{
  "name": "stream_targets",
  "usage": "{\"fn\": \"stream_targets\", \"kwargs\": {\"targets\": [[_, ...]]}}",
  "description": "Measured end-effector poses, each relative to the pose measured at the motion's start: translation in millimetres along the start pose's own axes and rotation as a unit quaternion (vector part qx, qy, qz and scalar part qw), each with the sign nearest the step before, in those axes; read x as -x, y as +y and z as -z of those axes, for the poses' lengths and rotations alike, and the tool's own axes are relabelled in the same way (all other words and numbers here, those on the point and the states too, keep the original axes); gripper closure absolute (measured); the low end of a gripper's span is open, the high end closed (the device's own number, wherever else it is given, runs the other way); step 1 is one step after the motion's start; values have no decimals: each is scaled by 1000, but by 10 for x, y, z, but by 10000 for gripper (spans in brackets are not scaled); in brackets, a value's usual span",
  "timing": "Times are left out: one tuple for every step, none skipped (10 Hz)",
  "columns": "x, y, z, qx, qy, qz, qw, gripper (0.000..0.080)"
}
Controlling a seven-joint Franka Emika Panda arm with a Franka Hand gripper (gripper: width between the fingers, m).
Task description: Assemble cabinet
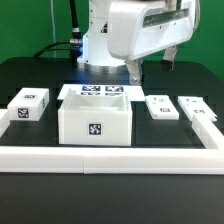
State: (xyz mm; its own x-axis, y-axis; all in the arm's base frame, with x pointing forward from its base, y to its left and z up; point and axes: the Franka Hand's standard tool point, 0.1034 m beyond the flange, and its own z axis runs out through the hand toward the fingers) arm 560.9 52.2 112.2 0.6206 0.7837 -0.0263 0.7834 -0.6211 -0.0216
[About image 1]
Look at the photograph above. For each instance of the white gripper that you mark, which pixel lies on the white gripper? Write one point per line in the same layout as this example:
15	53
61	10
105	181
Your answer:
138	28

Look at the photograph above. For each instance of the white cabinet door panel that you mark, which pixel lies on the white cabinet door panel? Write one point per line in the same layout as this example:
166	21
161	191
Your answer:
192	105
161	107

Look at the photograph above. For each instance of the white cabinet body box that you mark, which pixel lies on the white cabinet body box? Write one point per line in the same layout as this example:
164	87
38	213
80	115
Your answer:
95	120

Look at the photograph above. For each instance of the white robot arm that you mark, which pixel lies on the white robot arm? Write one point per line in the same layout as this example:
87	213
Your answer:
95	54

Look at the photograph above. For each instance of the white cabinet top block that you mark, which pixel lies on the white cabinet top block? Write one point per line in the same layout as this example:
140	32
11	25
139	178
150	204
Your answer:
29	104

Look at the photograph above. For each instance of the white marker sheet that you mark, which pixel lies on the white marker sheet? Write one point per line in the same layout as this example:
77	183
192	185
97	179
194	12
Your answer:
135	93

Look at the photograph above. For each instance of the white L-shaped obstacle frame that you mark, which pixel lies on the white L-shaped obstacle frame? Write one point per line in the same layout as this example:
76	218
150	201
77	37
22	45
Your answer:
111	160

